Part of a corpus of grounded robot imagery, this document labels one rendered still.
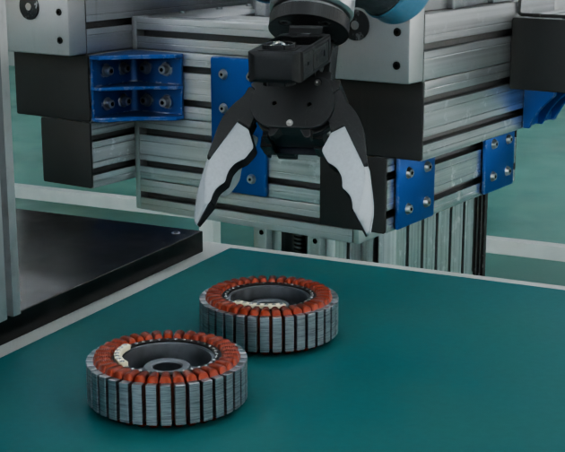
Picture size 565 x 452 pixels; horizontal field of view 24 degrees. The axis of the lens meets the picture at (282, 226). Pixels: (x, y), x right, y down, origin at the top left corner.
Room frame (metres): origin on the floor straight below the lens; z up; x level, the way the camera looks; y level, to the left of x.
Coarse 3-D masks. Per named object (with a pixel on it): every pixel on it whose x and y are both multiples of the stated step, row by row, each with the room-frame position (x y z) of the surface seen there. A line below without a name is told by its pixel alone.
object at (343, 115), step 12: (336, 96) 1.09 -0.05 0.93; (336, 108) 1.09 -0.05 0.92; (348, 108) 1.08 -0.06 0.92; (336, 120) 1.08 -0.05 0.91; (348, 120) 1.08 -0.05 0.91; (360, 120) 1.08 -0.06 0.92; (348, 132) 1.07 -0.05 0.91; (360, 132) 1.07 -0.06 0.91; (360, 144) 1.06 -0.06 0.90; (360, 156) 1.06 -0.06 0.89
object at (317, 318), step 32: (224, 288) 1.02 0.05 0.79; (256, 288) 1.04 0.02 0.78; (288, 288) 1.03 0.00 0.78; (320, 288) 1.02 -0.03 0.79; (224, 320) 0.97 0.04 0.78; (256, 320) 0.95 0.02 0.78; (288, 320) 0.95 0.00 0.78; (320, 320) 0.97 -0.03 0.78; (256, 352) 0.96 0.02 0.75; (288, 352) 0.96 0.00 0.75
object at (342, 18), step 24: (288, 24) 1.15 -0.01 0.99; (312, 24) 1.14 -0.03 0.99; (336, 24) 1.14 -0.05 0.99; (336, 48) 1.19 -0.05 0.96; (264, 96) 1.10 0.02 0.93; (288, 96) 1.09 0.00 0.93; (312, 96) 1.09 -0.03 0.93; (264, 120) 1.09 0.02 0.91; (288, 120) 1.08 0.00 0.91; (312, 120) 1.08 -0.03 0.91; (264, 144) 1.12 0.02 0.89; (288, 144) 1.13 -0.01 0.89; (312, 144) 1.12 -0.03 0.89
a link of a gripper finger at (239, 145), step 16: (240, 128) 1.09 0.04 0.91; (224, 144) 1.09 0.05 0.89; (240, 144) 1.09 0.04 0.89; (208, 160) 1.08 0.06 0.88; (224, 160) 1.08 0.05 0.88; (240, 160) 1.08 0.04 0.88; (208, 176) 1.08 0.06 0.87; (224, 176) 1.07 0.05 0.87; (208, 192) 1.07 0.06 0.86; (224, 192) 1.11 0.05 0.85; (208, 208) 1.07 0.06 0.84
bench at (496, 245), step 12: (492, 240) 3.49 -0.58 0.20; (504, 240) 3.47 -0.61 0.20; (516, 240) 3.47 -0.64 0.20; (528, 240) 3.47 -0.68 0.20; (492, 252) 3.49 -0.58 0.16; (504, 252) 3.47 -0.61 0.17; (516, 252) 3.46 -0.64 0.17; (528, 252) 3.44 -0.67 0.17; (540, 252) 3.43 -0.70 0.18; (552, 252) 3.41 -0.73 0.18; (564, 252) 3.40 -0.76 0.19
